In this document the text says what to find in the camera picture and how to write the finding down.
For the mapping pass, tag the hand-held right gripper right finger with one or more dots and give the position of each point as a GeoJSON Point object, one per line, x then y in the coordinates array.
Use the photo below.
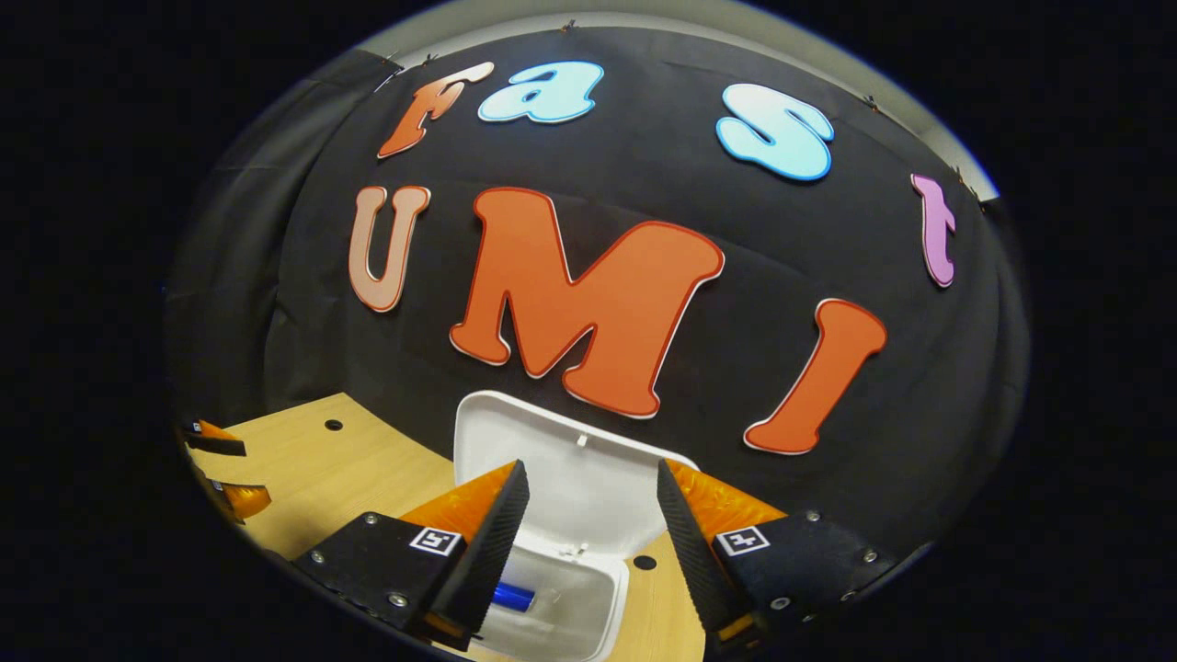
{"type": "Point", "coordinates": [694, 561]}

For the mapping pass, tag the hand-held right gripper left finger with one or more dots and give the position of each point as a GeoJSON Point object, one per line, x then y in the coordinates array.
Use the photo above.
{"type": "Point", "coordinates": [487, 561]}

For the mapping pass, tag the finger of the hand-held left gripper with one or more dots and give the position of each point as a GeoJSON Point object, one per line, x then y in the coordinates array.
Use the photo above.
{"type": "Point", "coordinates": [241, 501]}
{"type": "Point", "coordinates": [216, 444]}

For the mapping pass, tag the silver blue pop can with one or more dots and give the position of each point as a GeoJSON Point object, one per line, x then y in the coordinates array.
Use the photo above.
{"type": "Point", "coordinates": [515, 598]}

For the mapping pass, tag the white desktop garbage bin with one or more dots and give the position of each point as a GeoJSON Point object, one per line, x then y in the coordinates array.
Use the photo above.
{"type": "Point", "coordinates": [570, 478]}

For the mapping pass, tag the wooden desktop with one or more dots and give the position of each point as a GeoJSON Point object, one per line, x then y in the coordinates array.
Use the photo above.
{"type": "Point", "coordinates": [349, 469]}

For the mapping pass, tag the black backdrop cloth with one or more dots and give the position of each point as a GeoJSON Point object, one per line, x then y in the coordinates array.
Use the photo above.
{"type": "Point", "coordinates": [736, 230]}

